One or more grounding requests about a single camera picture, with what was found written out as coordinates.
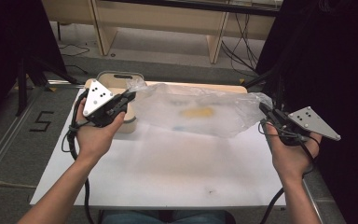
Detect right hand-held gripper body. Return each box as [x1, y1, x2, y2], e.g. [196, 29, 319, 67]
[268, 105, 342, 147]

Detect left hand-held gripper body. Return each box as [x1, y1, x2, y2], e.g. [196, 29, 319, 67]
[82, 78, 129, 128]

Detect beige storage basket grey rim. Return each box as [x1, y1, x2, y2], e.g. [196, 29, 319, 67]
[96, 70, 145, 134]

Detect clear plastic bag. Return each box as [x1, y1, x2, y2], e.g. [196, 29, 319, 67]
[125, 77, 274, 138]

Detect person's left hand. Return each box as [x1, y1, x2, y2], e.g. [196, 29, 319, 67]
[76, 97, 126, 161]

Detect person's right hand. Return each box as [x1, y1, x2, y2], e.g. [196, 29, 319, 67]
[265, 122, 323, 185]

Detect black tripod stand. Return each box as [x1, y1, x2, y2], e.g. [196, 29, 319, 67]
[241, 66, 287, 110]
[14, 55, 79, 118]

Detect dark curtain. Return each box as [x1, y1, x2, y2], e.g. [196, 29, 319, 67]
[0, 0, 68, 125]
[255, 0, 358, 224]

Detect light wooden desk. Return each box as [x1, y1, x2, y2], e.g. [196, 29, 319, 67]
[41, 0, 282, 64]

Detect person's legs in jeans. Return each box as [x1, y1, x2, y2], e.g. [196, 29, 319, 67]
[101, 209, 231, 224]

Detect thin black floor cable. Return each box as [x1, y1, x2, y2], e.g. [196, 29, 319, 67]
[59, 42, 91, 58]

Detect bundle of black cables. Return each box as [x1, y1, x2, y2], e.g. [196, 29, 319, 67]
[220, 12, 264, 76]

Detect aluminium floor rail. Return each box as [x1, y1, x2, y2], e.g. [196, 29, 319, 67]
[0, 88, 41, 190]
[301, 174, 325, 224]

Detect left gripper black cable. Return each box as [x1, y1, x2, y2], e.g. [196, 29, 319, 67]
[61, 90, 95, 224]

